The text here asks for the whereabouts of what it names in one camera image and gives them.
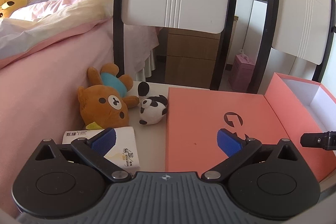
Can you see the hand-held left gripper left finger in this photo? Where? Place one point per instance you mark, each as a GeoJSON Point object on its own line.
{"type": "Point", "coordinates": [103, 141]}

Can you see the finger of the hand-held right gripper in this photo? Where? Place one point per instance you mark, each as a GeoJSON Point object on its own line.
{"type": "Point", "coordinates": [315, 140]}

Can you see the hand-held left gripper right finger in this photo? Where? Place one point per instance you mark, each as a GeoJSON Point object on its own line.
{"type": "Point", "coordinates": [229, 144]}

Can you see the white tissue box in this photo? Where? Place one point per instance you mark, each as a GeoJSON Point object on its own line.
{"type": "Point", "coordinates": [126, 140]}

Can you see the brown teddy bear plush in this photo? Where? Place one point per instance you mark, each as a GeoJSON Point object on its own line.
{"type": "Point", "coordinates": [105, 108]}

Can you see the salmon box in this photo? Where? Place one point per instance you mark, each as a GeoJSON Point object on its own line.
{"type": "Point", "coordinates": [286, 98]}

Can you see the black and white panda plush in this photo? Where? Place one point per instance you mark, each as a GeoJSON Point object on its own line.
{"type": "Point", "coordinates": [151, 111]}

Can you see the salmon box lid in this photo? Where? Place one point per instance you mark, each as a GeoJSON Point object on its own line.
{"type": "Point", "coordinates": [197, 121]}

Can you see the pink gift bag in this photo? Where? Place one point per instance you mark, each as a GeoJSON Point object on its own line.
{"type": "Point", "coordinates": [241, 71]}

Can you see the pink bed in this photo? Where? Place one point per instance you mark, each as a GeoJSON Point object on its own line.
{"type": "Point", "coordinates": [39, 95]}

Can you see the wooden nightstand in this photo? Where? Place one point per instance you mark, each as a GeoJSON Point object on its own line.
{"type": "Point", "coordinates": [191, 56]}

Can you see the pastel quilt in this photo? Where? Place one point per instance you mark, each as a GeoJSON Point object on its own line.
{"type": "Point", "coordinates": [52, 19]}

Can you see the yellow plush toy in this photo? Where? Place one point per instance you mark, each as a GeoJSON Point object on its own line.
{"type": "Point", "coordinates": [13, 1]}

